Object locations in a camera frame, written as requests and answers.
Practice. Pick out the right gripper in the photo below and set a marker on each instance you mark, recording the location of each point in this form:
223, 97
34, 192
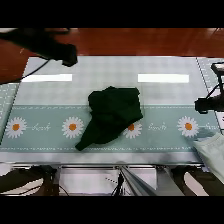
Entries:
202, 105

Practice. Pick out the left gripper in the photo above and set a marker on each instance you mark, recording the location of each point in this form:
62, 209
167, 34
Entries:
70, 55

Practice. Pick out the dark green T-shirt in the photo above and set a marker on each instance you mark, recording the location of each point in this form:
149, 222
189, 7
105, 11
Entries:
111, 111

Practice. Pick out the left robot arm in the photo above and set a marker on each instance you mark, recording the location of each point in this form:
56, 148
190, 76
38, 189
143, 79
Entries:
31, 41

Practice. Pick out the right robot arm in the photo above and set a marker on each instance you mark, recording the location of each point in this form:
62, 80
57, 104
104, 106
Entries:
218, 102

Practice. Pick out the pale green garment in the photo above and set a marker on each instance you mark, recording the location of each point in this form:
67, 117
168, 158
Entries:
213, 151

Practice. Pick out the silver frame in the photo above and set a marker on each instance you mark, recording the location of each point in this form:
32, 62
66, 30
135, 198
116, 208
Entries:
143, 185

